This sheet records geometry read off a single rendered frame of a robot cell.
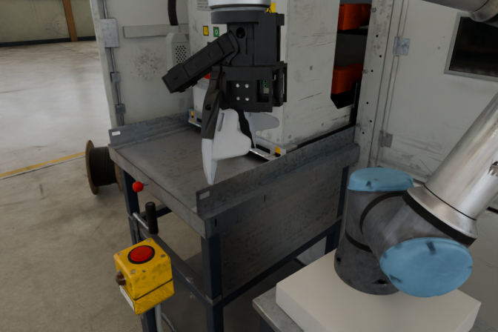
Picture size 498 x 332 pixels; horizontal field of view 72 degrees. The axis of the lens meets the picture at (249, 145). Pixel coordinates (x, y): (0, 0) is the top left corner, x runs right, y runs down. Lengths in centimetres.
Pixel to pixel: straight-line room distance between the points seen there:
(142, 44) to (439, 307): 127
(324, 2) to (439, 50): 34
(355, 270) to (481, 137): 35
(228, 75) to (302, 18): 62
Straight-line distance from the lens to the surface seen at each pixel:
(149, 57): 149
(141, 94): 151
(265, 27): 42
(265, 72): 40
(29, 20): 1212
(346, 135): 127
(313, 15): 105
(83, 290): 204
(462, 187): 58
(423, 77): 114
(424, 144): 118
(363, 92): 126
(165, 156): 121
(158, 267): 70
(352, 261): 76
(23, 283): 222
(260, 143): 111
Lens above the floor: 135
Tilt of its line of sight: 24 degrees down
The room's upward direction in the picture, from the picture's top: straight up
